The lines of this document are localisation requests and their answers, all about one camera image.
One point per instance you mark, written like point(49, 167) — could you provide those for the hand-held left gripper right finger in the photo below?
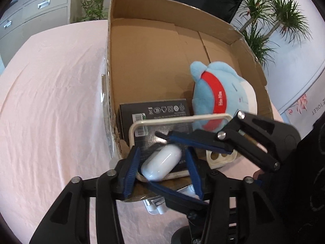
point(194, 175)

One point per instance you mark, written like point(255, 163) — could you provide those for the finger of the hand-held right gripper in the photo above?
point(177, 198)
point(198, 140)

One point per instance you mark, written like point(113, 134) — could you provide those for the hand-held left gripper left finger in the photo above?
point(132, 172)

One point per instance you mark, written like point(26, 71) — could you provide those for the white phone case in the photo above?
point(212, 164)

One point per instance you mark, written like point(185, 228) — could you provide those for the white earbuds case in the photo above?
point(160, 162)

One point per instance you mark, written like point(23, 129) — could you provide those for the black box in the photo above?
point(132, 111)

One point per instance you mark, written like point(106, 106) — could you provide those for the blue plush toy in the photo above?
point(236, 91)

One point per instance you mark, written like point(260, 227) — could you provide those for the brown cardboard box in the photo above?
point(152, 68)

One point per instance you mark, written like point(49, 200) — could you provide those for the silver phone stand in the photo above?
point(155, 205)

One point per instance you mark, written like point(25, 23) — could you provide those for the black round object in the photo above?
point(180, 237)

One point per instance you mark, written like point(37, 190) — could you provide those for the green palm plant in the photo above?
point(281, 12)

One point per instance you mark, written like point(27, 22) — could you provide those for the leafy green plant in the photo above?
point(91, 7)

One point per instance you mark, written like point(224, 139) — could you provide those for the grey metal cabinet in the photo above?
point(38, 10)

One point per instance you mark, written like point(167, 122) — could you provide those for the flowered wall poster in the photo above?
point(304, 101)

